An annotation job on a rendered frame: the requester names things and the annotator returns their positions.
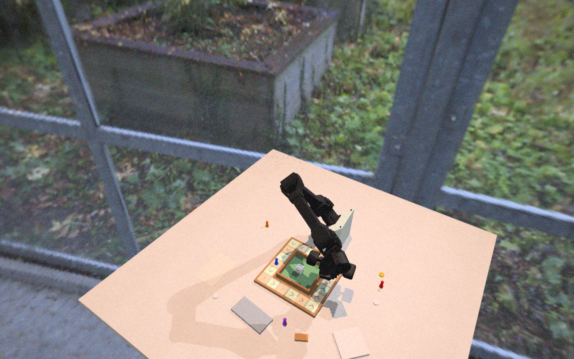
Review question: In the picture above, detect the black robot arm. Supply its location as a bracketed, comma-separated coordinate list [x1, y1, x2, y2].
[280, 172, 351, 281]

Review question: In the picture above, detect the brown wooden board frame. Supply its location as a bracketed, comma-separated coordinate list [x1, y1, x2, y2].
[254, 237, 342, 318]

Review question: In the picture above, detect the orange flat rectangular block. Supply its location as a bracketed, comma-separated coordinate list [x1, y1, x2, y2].
[294, 333, 308, 342]

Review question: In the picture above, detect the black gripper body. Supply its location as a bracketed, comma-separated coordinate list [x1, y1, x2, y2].
[306, 250, 356, 280]

